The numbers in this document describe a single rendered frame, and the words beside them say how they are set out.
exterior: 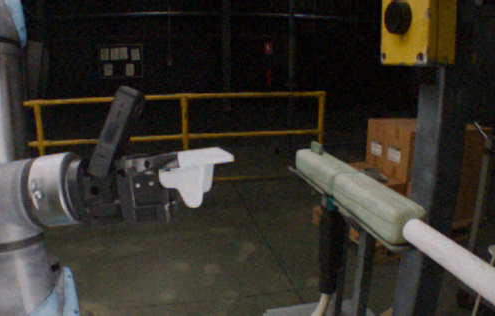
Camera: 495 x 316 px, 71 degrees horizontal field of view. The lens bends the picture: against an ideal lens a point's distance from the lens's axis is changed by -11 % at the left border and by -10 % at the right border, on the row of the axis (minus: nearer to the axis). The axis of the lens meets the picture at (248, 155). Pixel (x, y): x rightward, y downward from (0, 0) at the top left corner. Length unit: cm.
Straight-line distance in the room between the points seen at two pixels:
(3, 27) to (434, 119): 81
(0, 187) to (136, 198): 17
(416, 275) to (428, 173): 18
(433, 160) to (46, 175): 54
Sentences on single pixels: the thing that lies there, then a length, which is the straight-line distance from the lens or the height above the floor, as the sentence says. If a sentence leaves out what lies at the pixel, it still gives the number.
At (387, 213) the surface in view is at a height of 114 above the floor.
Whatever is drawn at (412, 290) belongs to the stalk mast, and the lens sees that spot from 72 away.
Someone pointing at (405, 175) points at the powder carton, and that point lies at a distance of 279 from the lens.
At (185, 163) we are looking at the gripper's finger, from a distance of 39.
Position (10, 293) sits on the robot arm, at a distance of 53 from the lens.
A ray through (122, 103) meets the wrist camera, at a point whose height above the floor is 125.
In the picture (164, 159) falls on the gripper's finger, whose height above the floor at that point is 119.
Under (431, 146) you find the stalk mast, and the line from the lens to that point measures 63.
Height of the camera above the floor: 129
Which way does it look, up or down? 13 degrees down
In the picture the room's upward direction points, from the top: straight up
